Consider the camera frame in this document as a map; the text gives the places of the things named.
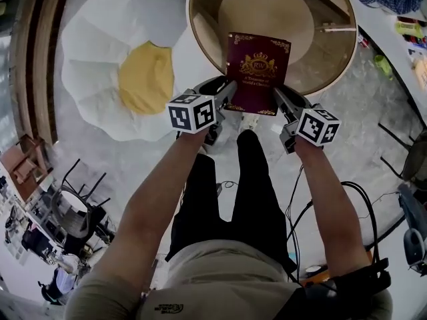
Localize person's white shoe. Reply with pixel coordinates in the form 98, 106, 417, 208
238, 113, 260, 131

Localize black wicker chair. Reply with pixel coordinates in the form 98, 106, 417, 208
378, 121, 427, 183

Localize dark bottle with red cap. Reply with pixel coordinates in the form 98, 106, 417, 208
402, 33, 427, 46

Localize round glass-top side table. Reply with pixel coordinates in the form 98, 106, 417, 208
185, 0, 358, 98

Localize egg-shaped white yellow beanbag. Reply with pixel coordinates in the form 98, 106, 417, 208
61, 0, 194, 142

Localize person's beige shirt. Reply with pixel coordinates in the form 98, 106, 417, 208
65, 240, 394, 320

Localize person's right forearm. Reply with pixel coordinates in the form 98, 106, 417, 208
293, 143, 371, 269

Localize green bottle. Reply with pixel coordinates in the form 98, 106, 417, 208
395, 21, 423, 39

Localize brown wooden stool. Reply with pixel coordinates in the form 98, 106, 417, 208
0, 135, 54, 203

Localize white curved counter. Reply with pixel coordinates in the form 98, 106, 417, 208
353, 0, 427, 126

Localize black chair with white seat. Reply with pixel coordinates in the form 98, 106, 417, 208
49, 158, 111, 240

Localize person's left forearm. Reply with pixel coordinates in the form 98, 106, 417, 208
111, 130, 209, 263

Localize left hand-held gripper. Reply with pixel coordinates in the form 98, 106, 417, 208
165, 78, 238, 146

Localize person's black trousers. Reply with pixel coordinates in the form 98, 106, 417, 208
165, 130, 298, 273

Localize pale pink notepad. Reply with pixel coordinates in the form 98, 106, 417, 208
413, 57, 427, 90

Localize long wooden step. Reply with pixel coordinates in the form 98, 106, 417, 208
9, 0, 73, 145

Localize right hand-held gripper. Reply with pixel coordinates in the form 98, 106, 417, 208
272, 87, 342, 155

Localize dark red hardcover book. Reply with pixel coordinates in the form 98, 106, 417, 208
224, 31, 292, 116

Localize green packet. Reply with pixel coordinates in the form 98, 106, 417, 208
373, 54, 394, 79

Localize blue grey device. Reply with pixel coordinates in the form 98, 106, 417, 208
396, 181, 427, 270

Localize black cable bundle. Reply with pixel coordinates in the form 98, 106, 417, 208
283, 165, 382, 279

